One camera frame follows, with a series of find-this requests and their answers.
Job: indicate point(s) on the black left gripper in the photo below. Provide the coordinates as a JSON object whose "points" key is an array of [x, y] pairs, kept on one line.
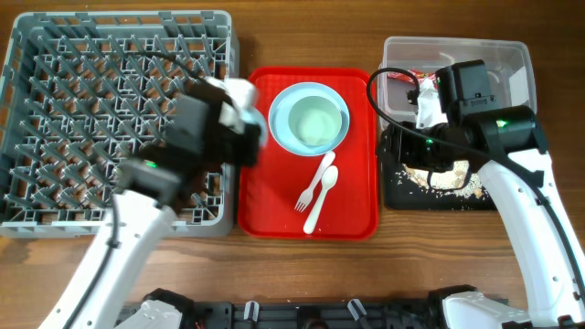
{"points": [[255, 144]]}

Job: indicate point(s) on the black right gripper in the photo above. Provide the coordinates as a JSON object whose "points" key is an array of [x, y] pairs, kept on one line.
{"points": [[399, 146]]}

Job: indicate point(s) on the white rice pile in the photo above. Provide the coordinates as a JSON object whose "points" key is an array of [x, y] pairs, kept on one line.
{"points": [[459, 181]]}

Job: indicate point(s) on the green bowl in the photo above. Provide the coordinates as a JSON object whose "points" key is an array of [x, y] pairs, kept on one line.
{"points": [[315, 120]]}

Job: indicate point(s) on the light blue small bowl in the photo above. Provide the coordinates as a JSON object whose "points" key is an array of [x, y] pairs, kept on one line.
{"points": [[253, 116]]}

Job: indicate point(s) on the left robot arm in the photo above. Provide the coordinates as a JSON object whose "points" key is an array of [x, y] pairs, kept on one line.
{"points": [[157, 183]]}

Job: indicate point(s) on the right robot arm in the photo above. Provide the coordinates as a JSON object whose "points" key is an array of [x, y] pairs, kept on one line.
{"points": [[508, 150]]}

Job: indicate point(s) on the black waste tray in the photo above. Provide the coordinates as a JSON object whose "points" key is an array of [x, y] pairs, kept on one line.
{"points": [[406, 197]]}

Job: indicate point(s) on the grey dishwasher rack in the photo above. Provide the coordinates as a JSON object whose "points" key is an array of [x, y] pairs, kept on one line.
{"points": [[81, 92]]}

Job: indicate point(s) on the light blue plate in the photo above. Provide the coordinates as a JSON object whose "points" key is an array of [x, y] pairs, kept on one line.
{"points": [[279, 112]]}

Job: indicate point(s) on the clear plastic bin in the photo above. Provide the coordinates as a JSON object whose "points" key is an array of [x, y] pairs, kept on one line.
{"points": [[508, 66]]}

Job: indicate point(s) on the red plastic tray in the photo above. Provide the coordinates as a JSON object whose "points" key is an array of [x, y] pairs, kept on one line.
{"points": [[269, 191]]}

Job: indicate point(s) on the red snack wrapper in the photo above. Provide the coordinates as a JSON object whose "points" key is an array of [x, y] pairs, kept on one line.
{"points": [[419, 75]]}

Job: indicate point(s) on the white plastic fork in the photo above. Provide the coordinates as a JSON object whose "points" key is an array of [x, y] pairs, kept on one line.
{"points": [[306, 196]]}

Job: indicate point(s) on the white plastic spoon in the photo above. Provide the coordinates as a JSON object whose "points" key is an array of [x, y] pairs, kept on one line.
{"points": [[328, 181]]}

